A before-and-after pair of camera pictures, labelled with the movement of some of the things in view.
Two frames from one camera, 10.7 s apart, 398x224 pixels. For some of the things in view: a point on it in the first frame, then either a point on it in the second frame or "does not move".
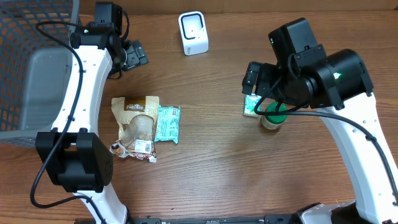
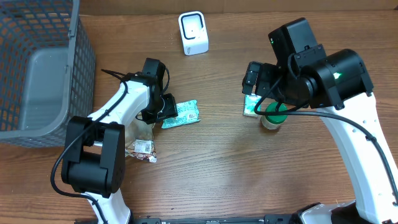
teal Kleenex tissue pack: x=249 y=102 does not move
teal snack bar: x=168 y=124 → x=188 y=112
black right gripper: x=253 y=78 does not move
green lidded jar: x=273 y=122 does not move
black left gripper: x=137 y=53 → x=171 y=111
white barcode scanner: x=194 y=33 does not move
